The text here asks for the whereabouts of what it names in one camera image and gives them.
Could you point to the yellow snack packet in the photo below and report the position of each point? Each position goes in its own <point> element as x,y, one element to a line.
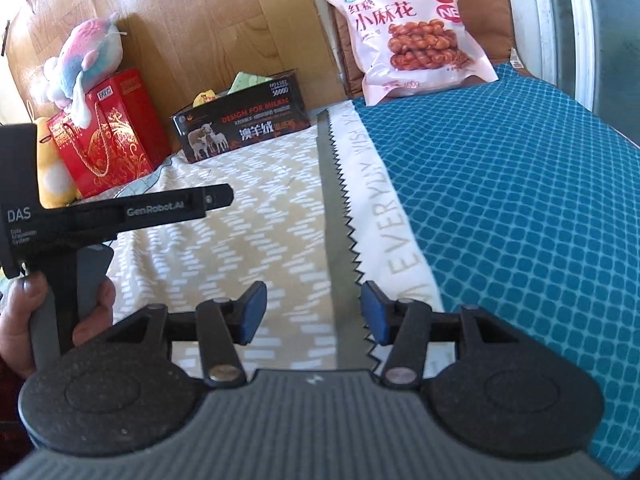
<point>205,97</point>

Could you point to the large pink snack bag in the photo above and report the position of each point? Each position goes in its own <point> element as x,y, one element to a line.
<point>410,35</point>

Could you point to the pastel plush toy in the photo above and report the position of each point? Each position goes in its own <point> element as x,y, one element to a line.
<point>85,60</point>

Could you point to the wooden headboard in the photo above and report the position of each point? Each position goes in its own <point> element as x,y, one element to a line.
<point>200,20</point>

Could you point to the red gift box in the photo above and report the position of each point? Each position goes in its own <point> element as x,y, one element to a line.
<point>120,145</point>

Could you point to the black sheep print box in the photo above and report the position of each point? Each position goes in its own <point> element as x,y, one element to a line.
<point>240,125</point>

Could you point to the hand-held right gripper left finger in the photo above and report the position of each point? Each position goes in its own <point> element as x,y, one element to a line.
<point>252,310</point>

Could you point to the yellow plush duck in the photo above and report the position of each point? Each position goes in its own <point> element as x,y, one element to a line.
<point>50,175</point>

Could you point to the white window frame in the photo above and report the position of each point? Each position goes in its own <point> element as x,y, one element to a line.
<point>537,20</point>

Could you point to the person's left hand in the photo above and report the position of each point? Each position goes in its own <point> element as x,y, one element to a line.
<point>20,320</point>

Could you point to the patchwork printed bed cover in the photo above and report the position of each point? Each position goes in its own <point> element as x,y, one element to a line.
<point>500,210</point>

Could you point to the brown seat cushion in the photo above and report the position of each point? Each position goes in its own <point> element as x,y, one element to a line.
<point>500,25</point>

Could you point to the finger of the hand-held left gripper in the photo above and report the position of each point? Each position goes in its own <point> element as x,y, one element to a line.
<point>175,205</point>

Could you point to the light green snack packet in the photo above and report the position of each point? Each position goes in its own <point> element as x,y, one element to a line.
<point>247,81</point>

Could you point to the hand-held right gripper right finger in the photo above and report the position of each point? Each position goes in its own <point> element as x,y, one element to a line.
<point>375,317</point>

